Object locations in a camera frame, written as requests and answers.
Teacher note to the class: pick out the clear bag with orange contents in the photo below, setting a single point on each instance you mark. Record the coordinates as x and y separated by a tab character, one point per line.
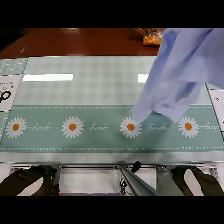
150	36

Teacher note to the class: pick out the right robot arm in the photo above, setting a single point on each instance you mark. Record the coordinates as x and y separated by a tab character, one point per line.
198	181

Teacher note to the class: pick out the light blue shirt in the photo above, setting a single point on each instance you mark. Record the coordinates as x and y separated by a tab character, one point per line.
186	66

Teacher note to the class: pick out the silver frame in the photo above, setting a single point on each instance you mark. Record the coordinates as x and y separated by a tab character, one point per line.
133	181

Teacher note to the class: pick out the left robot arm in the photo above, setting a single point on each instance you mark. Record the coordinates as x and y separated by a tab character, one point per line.
25	181

